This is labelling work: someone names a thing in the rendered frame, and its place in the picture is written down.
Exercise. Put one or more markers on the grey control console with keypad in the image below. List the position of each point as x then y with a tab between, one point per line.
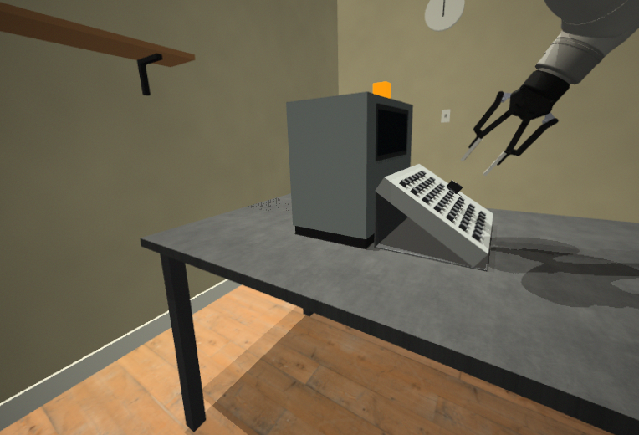
340	149

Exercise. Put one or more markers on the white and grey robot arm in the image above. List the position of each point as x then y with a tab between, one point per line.
590	30

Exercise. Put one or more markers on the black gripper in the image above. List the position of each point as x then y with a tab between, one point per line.
533	99

